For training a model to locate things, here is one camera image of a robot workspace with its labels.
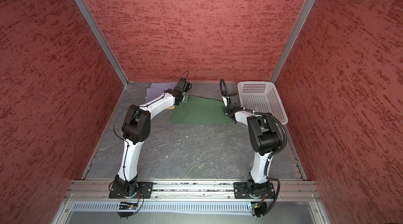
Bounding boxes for aluminium front rail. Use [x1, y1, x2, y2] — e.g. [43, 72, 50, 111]
[64, 180, 322, 202]

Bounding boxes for small circuit board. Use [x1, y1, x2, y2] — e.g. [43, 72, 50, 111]
[248, 202, 267, 212]
[118, 202, 139, 211]

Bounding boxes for corner aluminium post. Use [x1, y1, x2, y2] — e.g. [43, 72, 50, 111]
[74, 0, 129, 87]
[270, 0, 316, 83]

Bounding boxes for white plastic basket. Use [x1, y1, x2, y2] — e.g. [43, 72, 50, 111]
[237, 81, 289, 125]

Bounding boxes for green skirt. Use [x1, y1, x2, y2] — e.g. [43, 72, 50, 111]
[171, 96, 232, 124]

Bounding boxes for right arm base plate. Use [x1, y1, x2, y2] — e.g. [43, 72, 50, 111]
[233, 180, 276, 199]

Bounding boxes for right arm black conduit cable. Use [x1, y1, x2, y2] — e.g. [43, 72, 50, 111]
[219, 78, 288, 217]

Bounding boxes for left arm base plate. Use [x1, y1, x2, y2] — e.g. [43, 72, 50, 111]
[108, 182, 154, 200]

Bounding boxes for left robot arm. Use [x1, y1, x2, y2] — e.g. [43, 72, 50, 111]
[109, 78, 192, 198]

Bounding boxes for right small circuit board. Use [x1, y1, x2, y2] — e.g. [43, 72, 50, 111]
[248, 202, 267, 212]

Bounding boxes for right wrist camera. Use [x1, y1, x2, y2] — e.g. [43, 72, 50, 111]
[222, 96, 228, 107]

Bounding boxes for left corner aluminium post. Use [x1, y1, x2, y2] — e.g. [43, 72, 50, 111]
[74, 0, 129, 87]

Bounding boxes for left small circuit board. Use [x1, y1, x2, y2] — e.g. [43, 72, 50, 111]
[118, 202, 139, 211]

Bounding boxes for lavender skirt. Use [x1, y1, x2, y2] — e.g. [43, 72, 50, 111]
[146, 82, 176, 102]

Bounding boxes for right corner aluminium post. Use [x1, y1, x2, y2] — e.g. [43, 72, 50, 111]
[270, 0, 316, 83]

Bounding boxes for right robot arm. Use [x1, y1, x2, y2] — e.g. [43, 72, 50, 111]
[221, 91, 287, 198]

